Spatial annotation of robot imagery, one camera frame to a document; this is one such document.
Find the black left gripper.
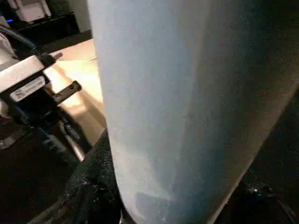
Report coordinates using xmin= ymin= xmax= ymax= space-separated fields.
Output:
xmin=4 ymin=80 xmax=86 ymax=164

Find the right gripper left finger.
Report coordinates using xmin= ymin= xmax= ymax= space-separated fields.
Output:
xmin=28 ymin=128 xmax=122 ymax=224

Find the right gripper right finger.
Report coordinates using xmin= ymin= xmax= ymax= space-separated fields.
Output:
xmin=217 ymin=176 xmax=299 ymax=224

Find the white plastic table top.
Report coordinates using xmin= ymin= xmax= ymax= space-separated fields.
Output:
xmin=43 ymin=38 xmax=108 ymax=150

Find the white plastic table leg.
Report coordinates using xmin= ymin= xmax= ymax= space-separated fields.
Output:
xmin=87 ymin=0 xmax=299 ymax=224

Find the black table mat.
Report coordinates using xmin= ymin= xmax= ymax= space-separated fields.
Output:
xmin=0 ymin=91 xmax=299 ymax=224

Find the white box appliance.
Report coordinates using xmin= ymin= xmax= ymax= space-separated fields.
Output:
xmin=7 ymin=0 xmax=52 ymax=23

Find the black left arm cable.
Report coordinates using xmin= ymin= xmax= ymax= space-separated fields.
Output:
xmin=0 ymin=24 xmax=63 ymax=62

